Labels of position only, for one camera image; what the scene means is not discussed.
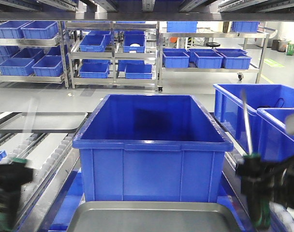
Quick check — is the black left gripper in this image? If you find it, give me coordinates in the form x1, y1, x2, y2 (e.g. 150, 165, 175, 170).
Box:
0, 161, 33, 227

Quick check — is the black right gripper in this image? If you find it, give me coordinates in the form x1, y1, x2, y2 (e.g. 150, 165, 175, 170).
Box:
235, 155, 294, 209

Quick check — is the green black screwdriver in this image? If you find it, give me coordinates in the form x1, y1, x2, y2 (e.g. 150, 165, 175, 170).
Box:
241, 89, 270, 230
0, 97, 40, 232

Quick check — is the far metal tray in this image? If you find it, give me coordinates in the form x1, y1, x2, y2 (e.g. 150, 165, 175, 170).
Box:
0, 112, 88, 133

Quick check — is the metal tray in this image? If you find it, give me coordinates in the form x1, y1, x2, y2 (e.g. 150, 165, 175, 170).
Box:
67, 201, 241, 232
0, 112, 88, 133

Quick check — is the near metal tray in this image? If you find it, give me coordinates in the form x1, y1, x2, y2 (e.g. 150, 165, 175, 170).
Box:
67, 201, 241, 232

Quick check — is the blue bin right front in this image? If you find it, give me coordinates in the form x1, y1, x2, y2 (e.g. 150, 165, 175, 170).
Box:
257, 108, 294, 162

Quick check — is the blue bin right rear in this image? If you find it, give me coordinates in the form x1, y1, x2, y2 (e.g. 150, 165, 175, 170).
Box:
213, 84, 294, 152

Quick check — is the steel rack left background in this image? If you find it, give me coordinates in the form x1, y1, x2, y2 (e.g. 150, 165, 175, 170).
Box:
0, 20, 69, 87

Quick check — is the steel rack background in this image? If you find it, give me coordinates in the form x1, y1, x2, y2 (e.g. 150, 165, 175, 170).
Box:
65, 21, 163, 92
157, 27, 277, 88
0, 20, 69, 87

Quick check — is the large blue bin centre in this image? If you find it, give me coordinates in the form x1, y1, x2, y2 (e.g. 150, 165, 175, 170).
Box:
73, 94, 234, 203

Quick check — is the steel rack middle background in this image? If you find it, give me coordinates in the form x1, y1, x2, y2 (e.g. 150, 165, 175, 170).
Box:
65, 21, 163, 92

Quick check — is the steel rack right background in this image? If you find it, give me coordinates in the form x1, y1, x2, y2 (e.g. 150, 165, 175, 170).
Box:
157, 27, 277, 88

